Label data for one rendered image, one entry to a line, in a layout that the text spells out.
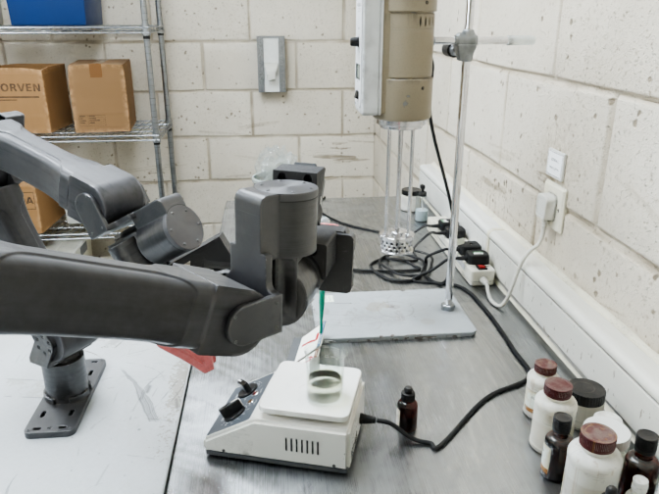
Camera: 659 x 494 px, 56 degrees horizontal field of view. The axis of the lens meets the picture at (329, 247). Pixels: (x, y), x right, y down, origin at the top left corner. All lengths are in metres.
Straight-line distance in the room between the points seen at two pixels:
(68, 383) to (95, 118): 1.96
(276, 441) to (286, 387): 0.07
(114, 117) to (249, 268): 2.35
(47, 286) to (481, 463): 0.63
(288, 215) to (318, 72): 2.62
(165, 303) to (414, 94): 0.70
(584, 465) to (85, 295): 0.58
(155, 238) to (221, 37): 2.41
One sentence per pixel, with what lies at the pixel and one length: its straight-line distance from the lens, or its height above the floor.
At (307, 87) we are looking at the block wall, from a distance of 3.14.
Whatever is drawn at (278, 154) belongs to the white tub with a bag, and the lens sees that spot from 1.79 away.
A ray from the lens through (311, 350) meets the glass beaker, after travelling 0.82.
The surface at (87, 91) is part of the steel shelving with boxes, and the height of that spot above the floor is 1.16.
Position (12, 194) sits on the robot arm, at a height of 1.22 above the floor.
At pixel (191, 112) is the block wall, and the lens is 3.17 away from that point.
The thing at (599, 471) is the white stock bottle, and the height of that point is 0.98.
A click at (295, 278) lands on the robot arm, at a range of 0.55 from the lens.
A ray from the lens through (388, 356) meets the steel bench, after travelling 1.11.
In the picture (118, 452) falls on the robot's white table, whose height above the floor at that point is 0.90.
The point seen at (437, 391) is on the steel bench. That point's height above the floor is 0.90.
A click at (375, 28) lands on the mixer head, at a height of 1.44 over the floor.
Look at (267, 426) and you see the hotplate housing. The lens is 0.84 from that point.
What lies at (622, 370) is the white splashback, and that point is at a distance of 1.00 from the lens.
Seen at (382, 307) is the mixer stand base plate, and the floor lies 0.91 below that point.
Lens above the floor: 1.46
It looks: 20 degrees down
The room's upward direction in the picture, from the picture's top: straight up
